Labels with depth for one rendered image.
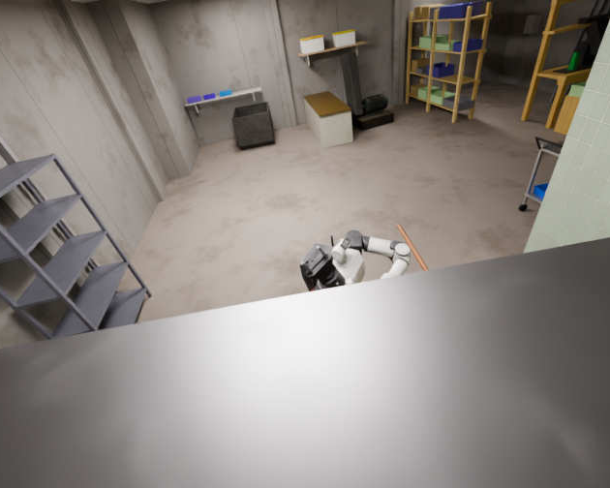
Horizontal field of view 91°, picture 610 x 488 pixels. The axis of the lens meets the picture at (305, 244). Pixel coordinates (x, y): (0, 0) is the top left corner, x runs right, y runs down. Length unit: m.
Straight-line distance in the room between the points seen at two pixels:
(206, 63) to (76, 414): 8.59
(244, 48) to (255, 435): 8.63
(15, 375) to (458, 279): 0.70
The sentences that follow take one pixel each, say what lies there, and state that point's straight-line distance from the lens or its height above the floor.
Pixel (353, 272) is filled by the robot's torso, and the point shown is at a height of 1.37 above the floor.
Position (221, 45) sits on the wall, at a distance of 8.81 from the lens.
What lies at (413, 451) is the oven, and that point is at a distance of 0.38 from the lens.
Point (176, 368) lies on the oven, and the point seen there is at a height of 2.10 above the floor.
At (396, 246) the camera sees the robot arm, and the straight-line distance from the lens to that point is 1.72.
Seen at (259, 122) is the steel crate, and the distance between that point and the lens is 7.69.
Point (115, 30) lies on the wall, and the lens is 7.05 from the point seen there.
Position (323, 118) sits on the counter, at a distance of 6.93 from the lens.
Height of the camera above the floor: 2.47
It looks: 37 degrees down
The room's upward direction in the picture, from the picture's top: 11 degrees counter-clockwise
